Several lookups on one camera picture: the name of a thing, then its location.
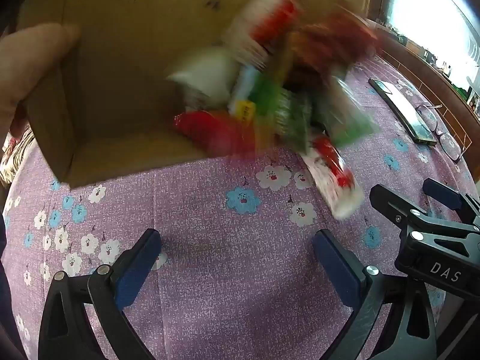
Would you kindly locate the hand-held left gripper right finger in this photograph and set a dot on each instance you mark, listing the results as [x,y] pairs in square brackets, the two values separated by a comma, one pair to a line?
[337,266]

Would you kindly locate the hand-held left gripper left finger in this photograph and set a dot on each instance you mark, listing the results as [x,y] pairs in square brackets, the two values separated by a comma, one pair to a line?
[135,270]

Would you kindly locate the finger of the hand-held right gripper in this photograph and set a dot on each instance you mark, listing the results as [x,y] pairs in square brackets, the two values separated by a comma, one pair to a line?
[390,204]
[442,193]

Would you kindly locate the clear green striped zip bag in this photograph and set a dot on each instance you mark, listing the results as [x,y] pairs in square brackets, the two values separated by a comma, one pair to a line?
[345,116]

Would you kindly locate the dark red shiny snack packet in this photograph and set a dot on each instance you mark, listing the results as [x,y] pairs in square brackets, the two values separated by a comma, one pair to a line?
[330,41]

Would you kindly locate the pale packet with yellow label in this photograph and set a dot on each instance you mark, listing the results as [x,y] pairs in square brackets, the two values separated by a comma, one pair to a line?
[243,101]

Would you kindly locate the cream white snack packet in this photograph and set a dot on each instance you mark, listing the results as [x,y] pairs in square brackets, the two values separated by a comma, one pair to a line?
[206,78]

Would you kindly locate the cardboard box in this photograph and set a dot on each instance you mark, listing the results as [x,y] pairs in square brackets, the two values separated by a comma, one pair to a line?
[131,45]

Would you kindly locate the person's left hand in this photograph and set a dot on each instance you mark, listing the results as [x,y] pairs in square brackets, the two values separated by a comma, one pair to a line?
[30,63]

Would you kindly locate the eyeglasses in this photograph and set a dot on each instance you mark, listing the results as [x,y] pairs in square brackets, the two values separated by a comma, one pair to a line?
[450,146]

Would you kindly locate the purple floral tablecloth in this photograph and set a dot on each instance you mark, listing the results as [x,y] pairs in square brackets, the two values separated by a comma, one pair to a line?
[225,270]

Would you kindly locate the dark smartphone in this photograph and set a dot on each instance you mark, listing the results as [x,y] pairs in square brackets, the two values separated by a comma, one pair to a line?
[401,110]

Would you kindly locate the wooden cabinet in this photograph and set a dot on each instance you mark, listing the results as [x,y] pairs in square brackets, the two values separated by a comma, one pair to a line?
[431,82]

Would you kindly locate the row of small household items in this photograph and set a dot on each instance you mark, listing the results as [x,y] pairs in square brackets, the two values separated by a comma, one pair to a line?
[431,56]

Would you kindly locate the bright window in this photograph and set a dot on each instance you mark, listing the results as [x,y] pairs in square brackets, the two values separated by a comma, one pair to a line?
[423,3]

